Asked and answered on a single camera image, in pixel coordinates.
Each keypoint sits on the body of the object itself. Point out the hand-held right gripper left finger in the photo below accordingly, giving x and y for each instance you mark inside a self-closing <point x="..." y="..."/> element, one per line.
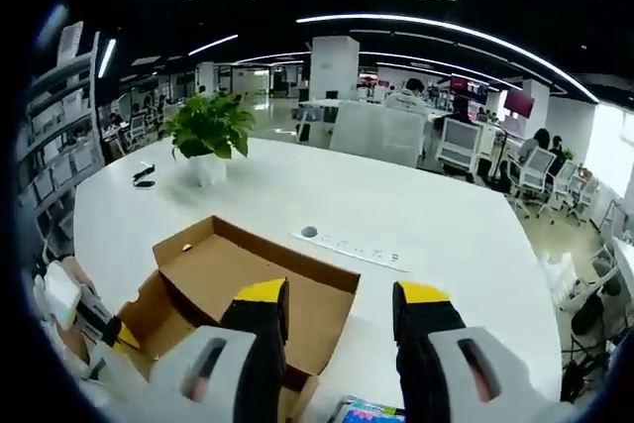
<point x="257" y="344"/>

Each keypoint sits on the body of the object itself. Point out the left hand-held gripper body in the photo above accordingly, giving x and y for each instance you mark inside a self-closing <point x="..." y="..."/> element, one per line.
<point x="57" y="296"/>

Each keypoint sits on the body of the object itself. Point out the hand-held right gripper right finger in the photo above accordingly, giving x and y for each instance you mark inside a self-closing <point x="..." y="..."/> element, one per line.
<point x="431" y="344"/>

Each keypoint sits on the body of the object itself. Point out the blue tissue pack soft item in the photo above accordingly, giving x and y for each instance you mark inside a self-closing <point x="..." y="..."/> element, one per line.
<point x="371" y="415"/>

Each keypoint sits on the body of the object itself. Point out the brown cardboard shoe box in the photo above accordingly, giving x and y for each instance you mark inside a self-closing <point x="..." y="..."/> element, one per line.
<point x="208" y="264"/>

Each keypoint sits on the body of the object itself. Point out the white table socket strip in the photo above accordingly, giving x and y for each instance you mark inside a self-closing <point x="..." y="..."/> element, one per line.
<point x="356" y="249"/>

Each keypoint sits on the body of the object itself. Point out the black office chair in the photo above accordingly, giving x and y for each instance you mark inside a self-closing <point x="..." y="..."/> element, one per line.
<point x="589" y="319"/>

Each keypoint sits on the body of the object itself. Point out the white office chair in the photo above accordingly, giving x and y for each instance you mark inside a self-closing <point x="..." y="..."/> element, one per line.
<point x="567" y="185"/>
<point x="460" y="145"/>
<point x="537" y="175"/>

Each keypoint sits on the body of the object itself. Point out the grey storage shelf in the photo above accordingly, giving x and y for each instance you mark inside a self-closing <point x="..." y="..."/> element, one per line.
<point x="54" y="96"/>

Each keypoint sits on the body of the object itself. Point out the white partition panel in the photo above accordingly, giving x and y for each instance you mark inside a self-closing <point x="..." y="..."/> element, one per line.
<point x="376" y="133"/>

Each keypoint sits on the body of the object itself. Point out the potted green plant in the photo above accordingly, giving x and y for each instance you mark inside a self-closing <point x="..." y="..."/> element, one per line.
<point x="208" y="126"/>

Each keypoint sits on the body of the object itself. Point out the white column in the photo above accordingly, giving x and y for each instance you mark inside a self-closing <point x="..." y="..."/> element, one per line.
<point x="334" y="66"/>

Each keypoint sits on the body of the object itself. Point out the white ceiling light strip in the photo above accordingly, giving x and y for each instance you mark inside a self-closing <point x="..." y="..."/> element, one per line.
<point x="396" y="17"/>

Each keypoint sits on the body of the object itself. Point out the red wall screen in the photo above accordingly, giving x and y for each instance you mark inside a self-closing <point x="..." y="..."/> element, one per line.
<point x="520" y="102"/>
<point x="469" y="86"/>

